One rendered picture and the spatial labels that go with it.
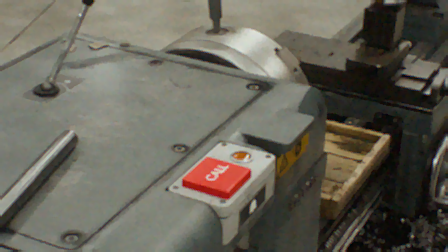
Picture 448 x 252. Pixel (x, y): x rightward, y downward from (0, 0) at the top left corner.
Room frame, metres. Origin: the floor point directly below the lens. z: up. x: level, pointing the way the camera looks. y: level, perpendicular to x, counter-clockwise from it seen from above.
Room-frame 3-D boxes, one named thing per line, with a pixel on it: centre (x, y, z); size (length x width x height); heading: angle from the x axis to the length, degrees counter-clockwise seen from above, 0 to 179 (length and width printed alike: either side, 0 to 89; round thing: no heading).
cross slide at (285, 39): (1.95, -0.29, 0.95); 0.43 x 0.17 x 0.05; 63
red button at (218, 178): (0.89, 0.01, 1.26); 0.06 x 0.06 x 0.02; 63
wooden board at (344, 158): (1.63, -0.11, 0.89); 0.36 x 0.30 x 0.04; 63
